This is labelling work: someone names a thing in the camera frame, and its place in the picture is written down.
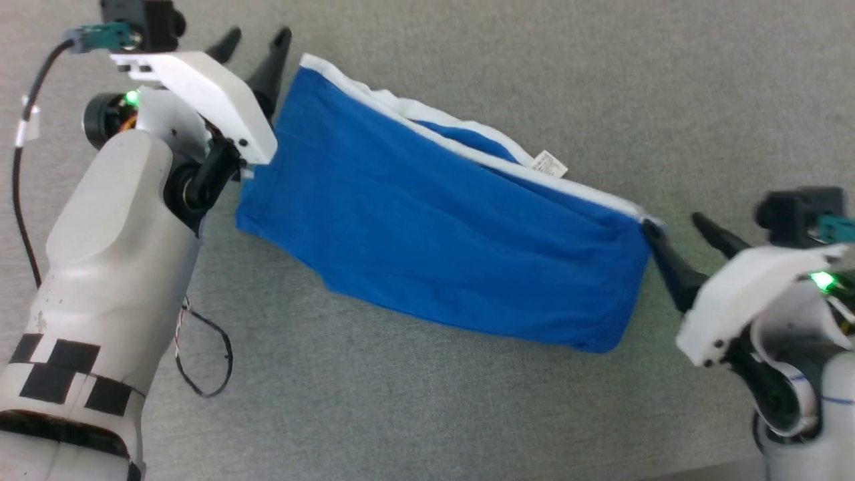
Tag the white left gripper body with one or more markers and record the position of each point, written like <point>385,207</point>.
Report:
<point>207,93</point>

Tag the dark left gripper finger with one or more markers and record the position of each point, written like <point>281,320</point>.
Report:
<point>226,45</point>
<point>270,70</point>

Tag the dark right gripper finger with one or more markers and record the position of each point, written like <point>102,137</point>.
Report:
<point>718,237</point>
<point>671,267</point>

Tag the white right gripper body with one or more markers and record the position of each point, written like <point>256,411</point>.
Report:
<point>741,294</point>

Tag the blue shorts with white trim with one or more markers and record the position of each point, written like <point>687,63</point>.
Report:
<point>434,234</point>

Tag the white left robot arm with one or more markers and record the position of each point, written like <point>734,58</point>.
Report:
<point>113,267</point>

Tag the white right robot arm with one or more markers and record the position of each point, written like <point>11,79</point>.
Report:
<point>821,427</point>

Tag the grey fabric sofa cushion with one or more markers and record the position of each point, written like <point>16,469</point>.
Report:
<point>467,401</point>

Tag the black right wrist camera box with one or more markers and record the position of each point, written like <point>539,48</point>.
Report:
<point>798,214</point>

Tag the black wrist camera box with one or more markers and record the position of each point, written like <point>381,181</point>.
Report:
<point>143,23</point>
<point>798,214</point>

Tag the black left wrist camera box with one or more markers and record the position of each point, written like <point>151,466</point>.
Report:
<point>143,23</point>

